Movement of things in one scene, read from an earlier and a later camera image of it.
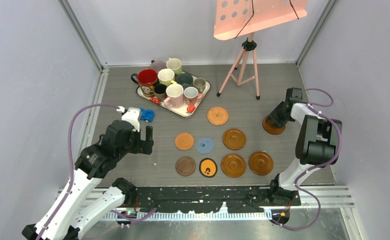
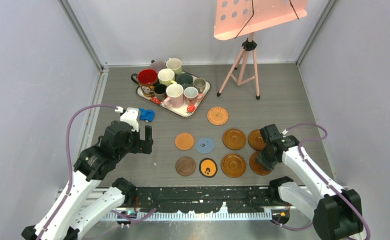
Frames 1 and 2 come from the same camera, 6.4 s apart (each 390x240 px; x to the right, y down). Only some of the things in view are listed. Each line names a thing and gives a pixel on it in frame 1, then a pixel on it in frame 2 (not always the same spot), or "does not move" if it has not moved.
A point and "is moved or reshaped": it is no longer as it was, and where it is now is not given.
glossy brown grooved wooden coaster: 261,163 does not move
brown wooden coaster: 271,129 is moved or reshaped
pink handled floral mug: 191,95 does not move
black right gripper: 274,118 to 261,157
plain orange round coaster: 184,141 does not move
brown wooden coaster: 234,139 does not move
